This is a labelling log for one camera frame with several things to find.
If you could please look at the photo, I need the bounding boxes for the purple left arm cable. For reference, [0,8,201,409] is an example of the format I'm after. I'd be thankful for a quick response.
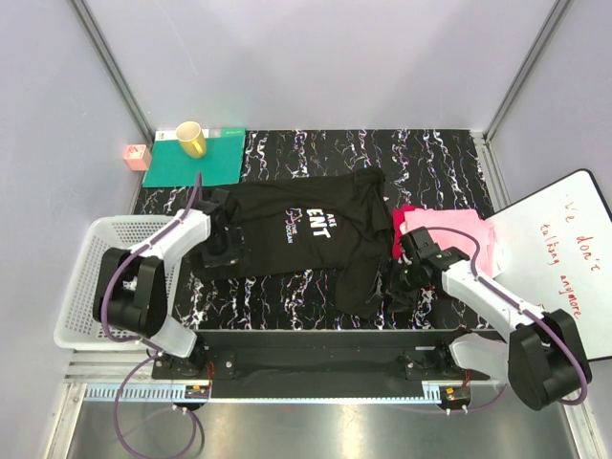
[98,172,208,456]

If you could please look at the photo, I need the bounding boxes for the yellow paper cup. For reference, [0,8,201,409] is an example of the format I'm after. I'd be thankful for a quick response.
[175,121,207,159]

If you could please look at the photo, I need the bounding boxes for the teal book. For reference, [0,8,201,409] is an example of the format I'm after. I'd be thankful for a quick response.
[142,128,246,188]

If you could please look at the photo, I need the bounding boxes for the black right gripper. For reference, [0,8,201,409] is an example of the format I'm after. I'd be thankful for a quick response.
[365,254,425,314]

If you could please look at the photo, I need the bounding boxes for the magenta folded t-shirt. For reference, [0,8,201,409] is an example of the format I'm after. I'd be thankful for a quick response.
[391,205,426,260]

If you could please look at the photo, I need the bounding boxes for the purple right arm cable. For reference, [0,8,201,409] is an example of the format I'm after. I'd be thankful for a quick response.
[425,226,589,413]

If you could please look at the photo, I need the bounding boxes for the black printed t-shirt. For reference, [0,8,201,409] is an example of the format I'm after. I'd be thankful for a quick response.
[189,167,393,319]

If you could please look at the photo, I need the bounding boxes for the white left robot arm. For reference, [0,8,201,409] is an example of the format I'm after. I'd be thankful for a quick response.
[92,188,248,379]

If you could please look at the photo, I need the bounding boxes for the pink cube block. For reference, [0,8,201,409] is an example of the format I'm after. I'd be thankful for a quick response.
[122,144,152,172]

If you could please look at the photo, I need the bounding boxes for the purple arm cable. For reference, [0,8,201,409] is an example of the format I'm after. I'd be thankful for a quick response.
[98,172,208,456]
[425,226,589,413]

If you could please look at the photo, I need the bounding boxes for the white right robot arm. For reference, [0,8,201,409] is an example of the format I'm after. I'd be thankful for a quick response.
[392,227,592,410]

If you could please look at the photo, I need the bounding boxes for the black marbled table mat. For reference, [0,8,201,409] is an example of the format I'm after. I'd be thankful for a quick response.
[138,127,508,332]

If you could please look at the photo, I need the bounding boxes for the light pink folded t-shirt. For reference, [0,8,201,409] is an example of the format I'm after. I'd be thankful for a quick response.
[424,209,501,278]

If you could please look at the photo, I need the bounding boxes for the white slotted cable duct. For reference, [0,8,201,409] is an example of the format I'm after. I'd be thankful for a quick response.
[84,382,211,403]

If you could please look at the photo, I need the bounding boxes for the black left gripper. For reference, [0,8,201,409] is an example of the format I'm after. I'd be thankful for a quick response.
[190,227,248,279]

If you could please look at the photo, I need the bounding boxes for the white dry-erase board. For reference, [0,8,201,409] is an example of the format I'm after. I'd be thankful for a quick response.
[489,169,611,361]

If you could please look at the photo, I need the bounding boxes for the white plastic laundry basket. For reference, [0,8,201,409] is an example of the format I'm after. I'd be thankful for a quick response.
[54,215,171,352]

